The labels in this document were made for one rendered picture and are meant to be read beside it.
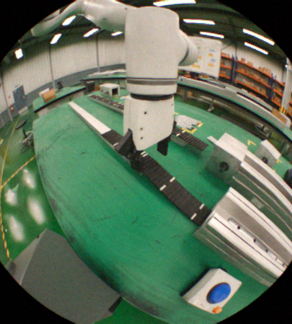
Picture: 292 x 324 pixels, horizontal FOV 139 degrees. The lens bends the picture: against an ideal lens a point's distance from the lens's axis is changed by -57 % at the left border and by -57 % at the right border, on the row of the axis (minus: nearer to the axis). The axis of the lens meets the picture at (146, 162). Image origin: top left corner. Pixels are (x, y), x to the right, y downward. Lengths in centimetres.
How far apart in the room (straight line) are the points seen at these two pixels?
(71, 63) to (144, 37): 1129
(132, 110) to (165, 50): 11
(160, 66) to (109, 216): 30
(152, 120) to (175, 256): 26
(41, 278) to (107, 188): 28
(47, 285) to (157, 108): 28
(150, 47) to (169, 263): 35
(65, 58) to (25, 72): 343
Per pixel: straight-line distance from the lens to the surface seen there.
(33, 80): 1092
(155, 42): 19
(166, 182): 31
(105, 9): 31
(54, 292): 15
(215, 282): 25
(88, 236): 30
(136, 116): 20
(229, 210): 29
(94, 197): 33
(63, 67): 1127
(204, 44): 326
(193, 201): 31
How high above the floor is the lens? 105
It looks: 45 degrees down
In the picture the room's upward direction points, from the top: straight up
